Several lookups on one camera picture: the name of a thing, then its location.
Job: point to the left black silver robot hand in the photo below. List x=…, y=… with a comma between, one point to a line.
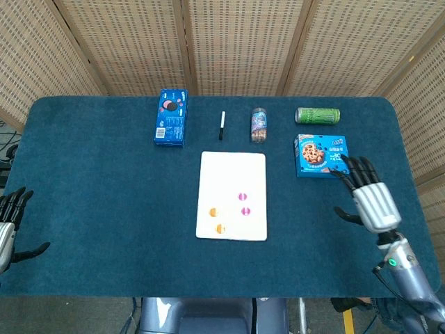
x=5, y=240

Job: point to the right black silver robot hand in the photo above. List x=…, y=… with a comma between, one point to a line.
x=377, y=208

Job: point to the red round magnet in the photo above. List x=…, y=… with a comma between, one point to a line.
x=245, y=211
x=242, y=196

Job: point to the yellow round magnet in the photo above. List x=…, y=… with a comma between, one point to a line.
x=213, y=212
x=221, y=228

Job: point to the white magnetic board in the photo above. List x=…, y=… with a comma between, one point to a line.
x=226, y=174

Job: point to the light blue cookie box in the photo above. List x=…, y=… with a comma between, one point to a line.
x=316, y=156

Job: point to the dark blue denim cloth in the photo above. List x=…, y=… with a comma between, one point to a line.
x=347, y=304

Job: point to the dark blue table cloth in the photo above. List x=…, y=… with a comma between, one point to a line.
x=104, y=208

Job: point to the green drink can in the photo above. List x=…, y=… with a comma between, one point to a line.
x=317, y=115

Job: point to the metal table leg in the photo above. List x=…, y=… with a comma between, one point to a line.
x=302, y=313

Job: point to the clear snack jar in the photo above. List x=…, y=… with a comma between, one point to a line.
x=259, y=125

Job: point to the black white marker pen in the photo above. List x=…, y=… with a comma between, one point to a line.
x=222, y=126

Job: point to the blue-grey robot torso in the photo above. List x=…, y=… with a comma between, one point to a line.
x=208, y=313

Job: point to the dark blue Oreo box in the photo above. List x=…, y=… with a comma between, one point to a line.
x=170, y=121

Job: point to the woven bamboo folding screen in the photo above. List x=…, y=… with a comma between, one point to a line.
x=243, y=41

